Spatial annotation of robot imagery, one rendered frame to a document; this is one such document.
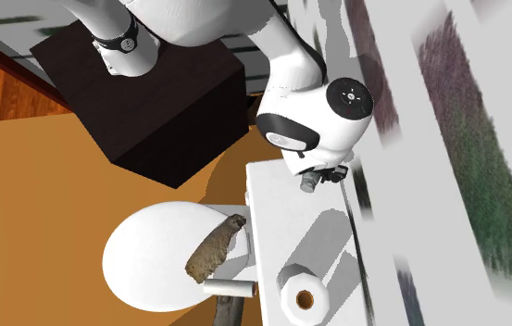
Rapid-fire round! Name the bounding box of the small grey cylinder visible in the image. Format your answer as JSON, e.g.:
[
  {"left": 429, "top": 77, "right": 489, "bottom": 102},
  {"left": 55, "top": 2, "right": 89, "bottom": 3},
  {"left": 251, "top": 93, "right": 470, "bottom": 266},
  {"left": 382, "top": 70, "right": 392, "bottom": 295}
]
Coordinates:
[{"left": 299, "top": 170, "right": 323, "bottom": 194}]

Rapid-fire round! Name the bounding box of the dark robot stand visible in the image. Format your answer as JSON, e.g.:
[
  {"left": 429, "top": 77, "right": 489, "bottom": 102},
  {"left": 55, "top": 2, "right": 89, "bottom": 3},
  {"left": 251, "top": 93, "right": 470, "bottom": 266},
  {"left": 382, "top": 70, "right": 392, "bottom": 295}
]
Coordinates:
[{"left": 29, "top": 19, "right": 251, "bottom": 190}]

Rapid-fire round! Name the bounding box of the small white tube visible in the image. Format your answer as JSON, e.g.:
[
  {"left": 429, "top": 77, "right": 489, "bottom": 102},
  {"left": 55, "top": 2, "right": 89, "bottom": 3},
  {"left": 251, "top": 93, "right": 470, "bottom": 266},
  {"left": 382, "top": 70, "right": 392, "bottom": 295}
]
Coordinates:
[{"left": 202, "top": 278, "right": 259, "bottom": 298}]

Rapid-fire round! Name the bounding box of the purple and green wall picture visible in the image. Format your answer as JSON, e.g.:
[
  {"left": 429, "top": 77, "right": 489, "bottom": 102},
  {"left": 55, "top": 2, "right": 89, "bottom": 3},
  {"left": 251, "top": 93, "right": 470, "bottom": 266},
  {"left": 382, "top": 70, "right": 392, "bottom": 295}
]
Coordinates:
[{"left": 410, "top": 10, "right": 512, "bottom": 291}]

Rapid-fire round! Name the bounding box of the dark grey flat object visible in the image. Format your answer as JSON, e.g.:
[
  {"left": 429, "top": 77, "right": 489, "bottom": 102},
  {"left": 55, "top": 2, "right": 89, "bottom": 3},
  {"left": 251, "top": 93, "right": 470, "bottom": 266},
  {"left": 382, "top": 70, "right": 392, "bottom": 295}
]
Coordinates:
[{"left": 212, "top": 295, "right": 245, "bottom": 326}]

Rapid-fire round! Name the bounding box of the brown rough elongated lump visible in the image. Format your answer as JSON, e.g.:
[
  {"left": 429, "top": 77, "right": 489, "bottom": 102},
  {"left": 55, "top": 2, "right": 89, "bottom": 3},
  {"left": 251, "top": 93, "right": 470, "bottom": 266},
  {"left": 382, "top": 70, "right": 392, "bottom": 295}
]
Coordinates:
[{"left": 184, "top": 213, "right": 248, "bottom": 285}]

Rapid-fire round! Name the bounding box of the white toilet paper roll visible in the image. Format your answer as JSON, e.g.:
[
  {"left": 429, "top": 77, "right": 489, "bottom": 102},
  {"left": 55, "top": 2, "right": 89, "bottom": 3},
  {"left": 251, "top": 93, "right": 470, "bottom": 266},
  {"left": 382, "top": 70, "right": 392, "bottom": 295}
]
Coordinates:
[{"left": 276, "top": 263, "right": 331, "bottom": 326}]

